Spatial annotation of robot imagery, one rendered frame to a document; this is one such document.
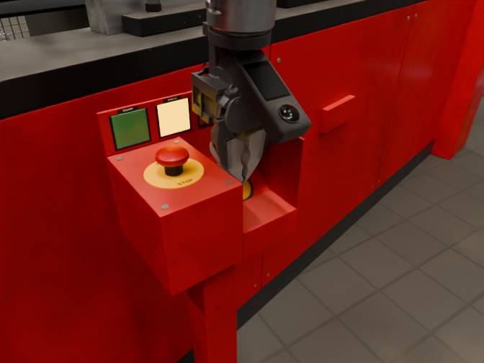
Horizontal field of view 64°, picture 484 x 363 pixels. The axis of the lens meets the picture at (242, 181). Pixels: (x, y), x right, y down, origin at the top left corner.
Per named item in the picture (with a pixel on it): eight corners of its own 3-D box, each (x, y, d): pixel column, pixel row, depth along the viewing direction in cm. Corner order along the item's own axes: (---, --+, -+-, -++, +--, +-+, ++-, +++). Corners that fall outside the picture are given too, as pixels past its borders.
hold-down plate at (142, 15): (141, 37, 65) (139, 18, 64) (123, 32, 69) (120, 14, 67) (258, 14, 84) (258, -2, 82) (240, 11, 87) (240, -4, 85)
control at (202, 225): (171, 297, 46) (152, 166, 36) (120, 227, 57) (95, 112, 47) (296, 232, 56) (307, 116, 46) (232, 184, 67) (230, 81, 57)
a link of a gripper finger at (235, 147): (220, 170, 58) (221, 114, 53) (243, 190, 55) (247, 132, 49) (202, 176, 57) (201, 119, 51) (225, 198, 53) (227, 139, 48)
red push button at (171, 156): (167, 189, 45) (163, 162, 43) (152, 174, 48) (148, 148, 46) (196, 178, 47) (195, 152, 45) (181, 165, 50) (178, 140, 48)
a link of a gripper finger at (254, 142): (237, 163, 60) (240, 109, 54) (261, 183, 56) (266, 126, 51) (220, 170, 58) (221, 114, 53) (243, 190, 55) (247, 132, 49)
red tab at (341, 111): (325, 134, 109) (328, 110, 105) (318, 132, 110) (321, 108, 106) (352, 118, 118) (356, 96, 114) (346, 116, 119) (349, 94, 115)
